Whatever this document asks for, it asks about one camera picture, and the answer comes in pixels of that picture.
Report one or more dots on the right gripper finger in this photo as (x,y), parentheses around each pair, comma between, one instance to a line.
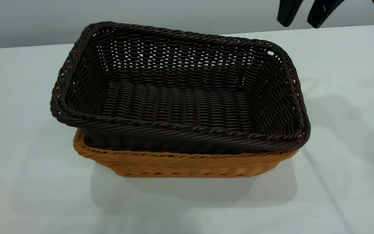
(288,11)
(321,11)

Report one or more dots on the dark brown wicker basket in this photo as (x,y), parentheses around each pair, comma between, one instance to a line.
(180,104)

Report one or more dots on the light brown wicker basket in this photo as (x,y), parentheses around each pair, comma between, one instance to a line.
(180,165)

